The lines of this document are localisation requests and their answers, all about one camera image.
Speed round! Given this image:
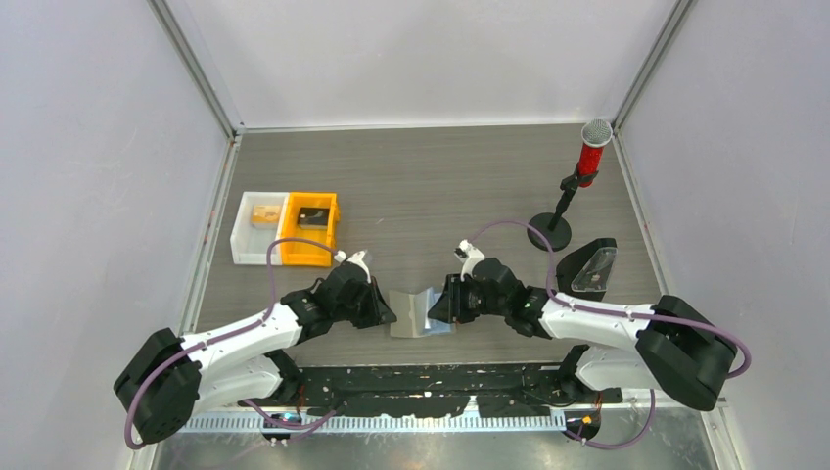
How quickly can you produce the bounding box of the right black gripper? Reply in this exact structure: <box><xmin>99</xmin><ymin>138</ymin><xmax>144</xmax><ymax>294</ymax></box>
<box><xmin>428</xmin><ymin>273</ymin><xmax>509</xmax><ymax>324</ymax></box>

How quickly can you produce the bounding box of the blue grey card holder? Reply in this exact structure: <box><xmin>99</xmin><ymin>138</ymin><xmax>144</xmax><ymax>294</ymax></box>
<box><xmin>388</xmin><ymin>288</ymin><xmax>455</xmax><ymax>339</ymax></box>

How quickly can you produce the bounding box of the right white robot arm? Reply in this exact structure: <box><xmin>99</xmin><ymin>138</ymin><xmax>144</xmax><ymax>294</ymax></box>
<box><xmin>428</xmin><ymin>258</ymin><xmax>739</xmax><ymax>411</ymax></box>

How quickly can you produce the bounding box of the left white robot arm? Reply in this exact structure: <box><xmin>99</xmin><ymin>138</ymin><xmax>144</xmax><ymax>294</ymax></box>
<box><xmin>114</xmin><ymin>261</ymin><xmax>396</xmax><ymax>449</ymax></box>

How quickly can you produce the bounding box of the black card in orange bin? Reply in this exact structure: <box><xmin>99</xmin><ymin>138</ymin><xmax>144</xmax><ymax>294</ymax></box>
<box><xmin>297</xmin><ymin>207</ymin><xmax>330</xmax><ymax>230</ymax></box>

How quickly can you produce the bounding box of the tan card in white bin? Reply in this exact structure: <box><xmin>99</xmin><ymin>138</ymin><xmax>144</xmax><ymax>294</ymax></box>
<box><xmin>250</xmin><ymin>205</ymin><xmax>282</xmax><ymax>226</ymax></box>

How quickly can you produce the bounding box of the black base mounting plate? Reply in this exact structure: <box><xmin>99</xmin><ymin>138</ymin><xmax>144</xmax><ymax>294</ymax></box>
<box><xmin>255</xmin><ymin>362</ymin><xmax>622</xmax><ymax>418</ymax></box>

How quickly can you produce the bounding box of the orange plastic bin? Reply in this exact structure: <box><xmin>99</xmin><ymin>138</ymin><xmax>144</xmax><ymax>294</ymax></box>
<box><xmin>278</xmin><ymin>192</ymin><xmax>340</xmax><ymax>267</ymax></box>

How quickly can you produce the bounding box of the black stand with clear plate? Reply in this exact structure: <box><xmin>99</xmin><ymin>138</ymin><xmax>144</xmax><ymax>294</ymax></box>
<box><xmin>556</xmin><ymin>238</ymin><xmax>618</xmax><ymax>302</ymax></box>

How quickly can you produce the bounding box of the white plastic bin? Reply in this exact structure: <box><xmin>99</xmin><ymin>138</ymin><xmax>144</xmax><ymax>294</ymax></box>
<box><xmin>230</xmin><ymin>191</ymin><xmax>289</xmax><ymax>265</ymax></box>

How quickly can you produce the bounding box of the red microphone on black stand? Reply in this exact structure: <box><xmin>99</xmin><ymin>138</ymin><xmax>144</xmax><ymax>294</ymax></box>
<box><xmin>527</xmin><ymin>118</ymin><xmax>613</xmax><ymax>252</ymax></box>

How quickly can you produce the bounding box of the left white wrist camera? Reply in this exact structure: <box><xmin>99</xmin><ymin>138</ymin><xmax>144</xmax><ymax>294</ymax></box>
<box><xmin>333</xmin><ymin>250</ymin><xmax>372</xmax><ymax>283</ymax></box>

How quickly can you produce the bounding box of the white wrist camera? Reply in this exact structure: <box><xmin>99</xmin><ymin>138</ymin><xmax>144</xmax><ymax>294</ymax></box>
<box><xmin>333</xmin><ymin>250</ymin><xmax>372</xmax><ymax>283</ymax></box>
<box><xmin>454</xmin><ymin>239</ymin><xmax>485</xmax><ymax>282</ymax></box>

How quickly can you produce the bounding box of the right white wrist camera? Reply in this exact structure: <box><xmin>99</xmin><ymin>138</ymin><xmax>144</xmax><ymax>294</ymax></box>
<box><xmin>454</xmin><ymin>239</ymin><xmax>485</xmax><ymax>282</ymax></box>

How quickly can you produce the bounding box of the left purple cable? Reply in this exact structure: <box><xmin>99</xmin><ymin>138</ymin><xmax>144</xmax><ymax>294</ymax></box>
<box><xmin>122</xmin><ymin>237</ymin><xmax>345</xmax><ymax>451</ymax></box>

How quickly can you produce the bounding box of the slotted metal rail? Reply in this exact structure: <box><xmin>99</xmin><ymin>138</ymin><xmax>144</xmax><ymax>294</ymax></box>
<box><xmin>179</xmin><ymin>409</ymin><xmax>566</xmax><ymax>434</ymax></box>

